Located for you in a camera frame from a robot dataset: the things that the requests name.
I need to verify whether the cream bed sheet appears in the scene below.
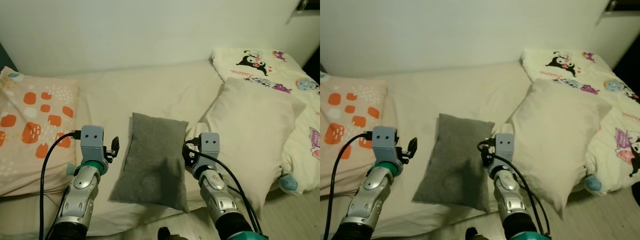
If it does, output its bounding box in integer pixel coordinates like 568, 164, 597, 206
0, 60, 281, 238
320, 60, 586, 238

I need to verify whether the plain cream pillow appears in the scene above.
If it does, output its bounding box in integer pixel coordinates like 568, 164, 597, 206
191, 79, 307, 220
492, 80, 614, 221

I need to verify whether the cartoon print cream blanket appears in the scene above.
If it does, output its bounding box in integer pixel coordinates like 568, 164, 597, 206
210, 47, 321, 196

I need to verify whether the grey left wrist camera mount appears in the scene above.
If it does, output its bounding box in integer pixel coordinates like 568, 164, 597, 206
372, 126, 399, 164
79, 125, 106, 164

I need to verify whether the dark wall fixture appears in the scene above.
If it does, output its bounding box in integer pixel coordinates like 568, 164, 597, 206
287, 0, 321, 25
596, 0, 640, 26

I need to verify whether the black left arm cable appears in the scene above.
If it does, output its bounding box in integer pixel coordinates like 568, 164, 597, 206
323, 131, 375, 240
39, 130, 82, 240

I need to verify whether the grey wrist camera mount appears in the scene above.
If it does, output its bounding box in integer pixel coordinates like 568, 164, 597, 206
372, 126, 399, 164
79, 125, 106, 164
494, 133, 515, 164
198, 132, 221, 166

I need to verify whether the pink pillow with orange spots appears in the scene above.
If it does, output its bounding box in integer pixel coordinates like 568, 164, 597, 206
0, 66, 81, 197
320, 71, 389, 197

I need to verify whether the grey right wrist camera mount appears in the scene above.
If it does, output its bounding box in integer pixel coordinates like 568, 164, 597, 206
198, 132, 221, 166
494, 133, 515, 164

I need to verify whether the grey rectangular pillow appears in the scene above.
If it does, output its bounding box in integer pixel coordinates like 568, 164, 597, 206
412, 113, 496, 214
109, 112, 190, 214

